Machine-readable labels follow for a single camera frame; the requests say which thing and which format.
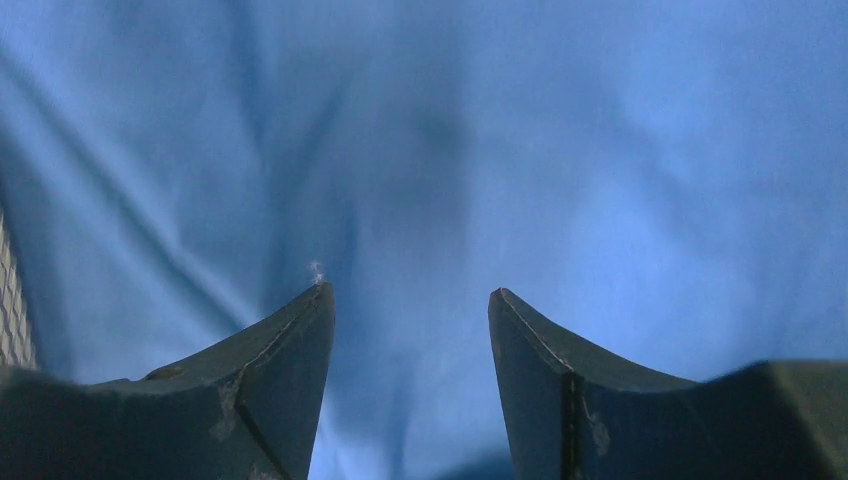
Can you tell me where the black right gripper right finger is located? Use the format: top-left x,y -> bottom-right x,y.
488,288 -> 847,480

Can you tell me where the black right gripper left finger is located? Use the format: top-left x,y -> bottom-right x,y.
1,283 -> 335,479

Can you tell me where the blue surgical drape cloth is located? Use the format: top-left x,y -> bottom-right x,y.
1,1 -> 847,479

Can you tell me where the wire mesh instrument basket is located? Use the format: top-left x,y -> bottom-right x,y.
1,213 -> 38,370

